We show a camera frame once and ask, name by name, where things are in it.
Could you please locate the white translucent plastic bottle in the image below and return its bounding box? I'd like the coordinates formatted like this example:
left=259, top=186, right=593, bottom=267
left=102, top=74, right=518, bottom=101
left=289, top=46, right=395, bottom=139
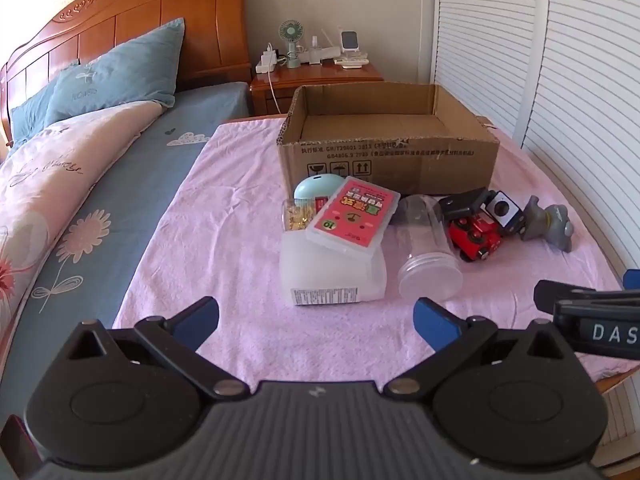
left=279, top=230, right=389, bottom=308

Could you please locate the wooden nightstand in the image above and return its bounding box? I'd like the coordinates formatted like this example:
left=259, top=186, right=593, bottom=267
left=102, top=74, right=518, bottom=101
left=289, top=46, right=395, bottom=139
left=249, top=62, right=385, bottom=117

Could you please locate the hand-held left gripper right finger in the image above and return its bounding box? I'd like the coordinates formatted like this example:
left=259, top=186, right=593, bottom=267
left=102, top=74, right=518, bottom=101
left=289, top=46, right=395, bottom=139
left=383, top=297, right=577, bottom=401

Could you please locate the small blue pillow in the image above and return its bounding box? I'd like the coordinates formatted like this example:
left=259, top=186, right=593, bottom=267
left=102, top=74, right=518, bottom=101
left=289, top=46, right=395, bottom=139
left=9, top=60, right=81, bottom=149

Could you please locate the pink floral quilt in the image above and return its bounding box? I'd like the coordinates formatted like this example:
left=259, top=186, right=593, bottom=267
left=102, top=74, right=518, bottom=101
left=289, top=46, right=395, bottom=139
left=0, top=101, right=164, bottom=357

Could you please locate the green desk fan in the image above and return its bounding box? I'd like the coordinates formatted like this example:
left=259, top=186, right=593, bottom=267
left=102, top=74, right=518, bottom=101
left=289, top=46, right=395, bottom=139
left=277, top=19, right=303, bottom=70

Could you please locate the clear bottle of yellow capsules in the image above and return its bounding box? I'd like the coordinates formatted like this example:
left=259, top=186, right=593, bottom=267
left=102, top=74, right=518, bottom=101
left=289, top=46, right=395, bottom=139
left=282, top=198, right=316, bottom=234

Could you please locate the pink table cloth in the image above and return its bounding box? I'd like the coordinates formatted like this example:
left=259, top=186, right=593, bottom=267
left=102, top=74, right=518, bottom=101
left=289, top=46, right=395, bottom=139
left=112, top=118, right=624, bottom=384

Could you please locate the wooden bed headboard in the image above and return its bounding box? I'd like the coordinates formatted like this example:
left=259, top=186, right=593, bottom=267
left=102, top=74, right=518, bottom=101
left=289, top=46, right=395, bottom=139
left=0, top=0, right=253, bottom=146

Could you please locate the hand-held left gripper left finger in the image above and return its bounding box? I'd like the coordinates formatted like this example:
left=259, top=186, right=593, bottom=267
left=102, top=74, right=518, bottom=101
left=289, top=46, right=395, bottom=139
left=67, top=296, right=251, bottom=401

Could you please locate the grey animal toy figure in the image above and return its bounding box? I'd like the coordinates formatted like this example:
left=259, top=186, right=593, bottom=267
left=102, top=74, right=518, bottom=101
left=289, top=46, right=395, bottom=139
left=517, top=194, right=575, bottom=252

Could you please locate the clear case with pink label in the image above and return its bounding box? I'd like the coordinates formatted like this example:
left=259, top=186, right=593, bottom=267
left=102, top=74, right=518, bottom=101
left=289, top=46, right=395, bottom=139
left=304, top=175, right=402, bottom=264

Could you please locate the white louvred closet door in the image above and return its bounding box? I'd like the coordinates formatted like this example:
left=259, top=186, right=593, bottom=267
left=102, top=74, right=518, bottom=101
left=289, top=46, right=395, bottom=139
left=430, top=0, right=551, bottom=137
left=520, top=0, right=640, bottom=467

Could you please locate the white device with screen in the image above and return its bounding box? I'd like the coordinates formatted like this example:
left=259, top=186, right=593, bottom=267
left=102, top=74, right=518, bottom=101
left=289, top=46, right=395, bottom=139
left=339, top=29, right=362, bottom=59

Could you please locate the black angular plastic piece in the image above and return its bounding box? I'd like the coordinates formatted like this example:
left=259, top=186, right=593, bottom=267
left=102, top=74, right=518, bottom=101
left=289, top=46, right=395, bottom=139
left=438, top=187, right=490, bottom=222

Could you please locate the white desktop box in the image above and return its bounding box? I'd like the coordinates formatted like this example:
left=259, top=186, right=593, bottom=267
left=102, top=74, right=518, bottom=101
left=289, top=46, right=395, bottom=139
left=300, top=45, right=341, bottom=66

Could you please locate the brown cardboard box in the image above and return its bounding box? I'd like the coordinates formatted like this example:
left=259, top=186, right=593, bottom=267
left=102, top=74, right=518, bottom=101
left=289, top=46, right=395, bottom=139
left=276, top=83, right=501, bottom=196

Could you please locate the light blue egg-shaped case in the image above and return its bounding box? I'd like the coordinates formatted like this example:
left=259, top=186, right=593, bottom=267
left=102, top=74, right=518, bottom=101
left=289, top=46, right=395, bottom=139
left=293, top=175, right=349, bottom=211

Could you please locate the large blue pillow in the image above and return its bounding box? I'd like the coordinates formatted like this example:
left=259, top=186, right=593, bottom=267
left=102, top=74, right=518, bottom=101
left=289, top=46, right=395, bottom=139
left=44, top=17, right=186, bottom=129

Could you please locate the red toy train car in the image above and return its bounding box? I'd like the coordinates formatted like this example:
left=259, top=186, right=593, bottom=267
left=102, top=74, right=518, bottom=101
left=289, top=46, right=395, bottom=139
left=447, top=211, right=504, bottom=264

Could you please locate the clear plastic jar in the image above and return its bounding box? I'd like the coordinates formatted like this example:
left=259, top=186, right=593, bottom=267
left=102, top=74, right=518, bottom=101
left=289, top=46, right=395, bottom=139
left=396, top=193, right=464, bottom=301

